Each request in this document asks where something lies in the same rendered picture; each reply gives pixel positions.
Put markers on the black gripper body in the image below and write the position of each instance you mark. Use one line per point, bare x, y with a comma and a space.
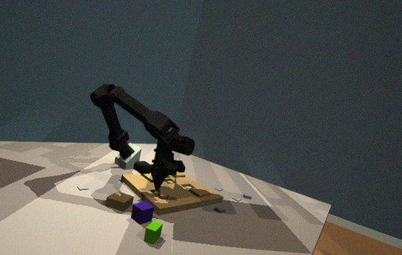
144, 167

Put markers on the purple cube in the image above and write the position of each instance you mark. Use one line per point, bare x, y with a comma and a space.
142, 212

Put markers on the green block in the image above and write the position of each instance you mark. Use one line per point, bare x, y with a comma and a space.
153, 232

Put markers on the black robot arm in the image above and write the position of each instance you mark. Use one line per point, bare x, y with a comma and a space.
156, 123

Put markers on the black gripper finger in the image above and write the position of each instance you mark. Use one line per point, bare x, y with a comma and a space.
156, 179
162, 178

